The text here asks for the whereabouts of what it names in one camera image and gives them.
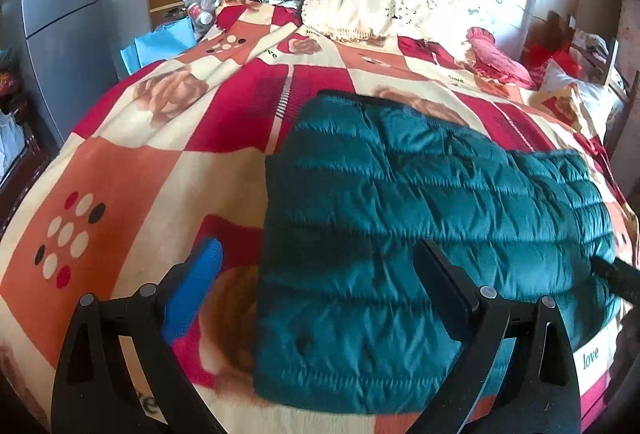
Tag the red frilled pillow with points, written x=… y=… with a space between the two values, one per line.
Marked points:
x=500 y=59

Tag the green quilted jacket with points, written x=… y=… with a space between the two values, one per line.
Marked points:
x=400 y=194

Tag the white floral patterned pillow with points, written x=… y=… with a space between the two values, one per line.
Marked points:
x=585 y=99

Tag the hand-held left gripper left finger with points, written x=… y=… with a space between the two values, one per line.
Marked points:
x=195 y=284

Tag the pile of plastic bottles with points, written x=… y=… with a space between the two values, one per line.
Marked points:
x=205 y=6

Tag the white plastic bag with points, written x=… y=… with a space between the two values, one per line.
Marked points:
x=10 y=139

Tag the dark wooden shelf unit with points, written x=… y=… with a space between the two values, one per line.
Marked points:
x=30 y=174

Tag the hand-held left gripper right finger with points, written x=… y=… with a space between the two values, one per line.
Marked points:
x=445 y=284

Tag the red floral patterned blanket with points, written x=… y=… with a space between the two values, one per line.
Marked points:
x=150 y=154

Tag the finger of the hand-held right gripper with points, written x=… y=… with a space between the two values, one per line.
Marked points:
x=620 y=276

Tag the cream fringed pillow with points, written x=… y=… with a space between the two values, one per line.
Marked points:
x=370 y=9

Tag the light blue cloth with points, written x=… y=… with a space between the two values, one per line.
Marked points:
x=160 y=46

